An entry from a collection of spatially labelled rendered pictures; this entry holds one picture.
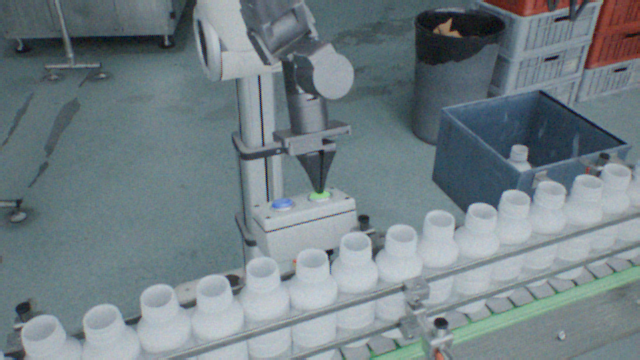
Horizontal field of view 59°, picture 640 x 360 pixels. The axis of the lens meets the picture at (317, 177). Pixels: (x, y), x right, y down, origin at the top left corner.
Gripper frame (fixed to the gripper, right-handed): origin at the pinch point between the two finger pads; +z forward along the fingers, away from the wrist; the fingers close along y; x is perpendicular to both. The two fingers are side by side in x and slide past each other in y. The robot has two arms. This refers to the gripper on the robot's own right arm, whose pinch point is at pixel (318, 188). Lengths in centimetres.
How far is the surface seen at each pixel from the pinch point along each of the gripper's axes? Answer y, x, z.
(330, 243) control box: -0.7, -4.1, 7.3
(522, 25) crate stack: 172, 162, -5
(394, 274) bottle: 2.0, -18.8, 7.0
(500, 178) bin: 50, 23, 15
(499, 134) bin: 70, 49, 13
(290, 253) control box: -6.9, -4.1, 7.2
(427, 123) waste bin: 127, 183, 40
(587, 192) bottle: 32.2, -19.3, 3.3
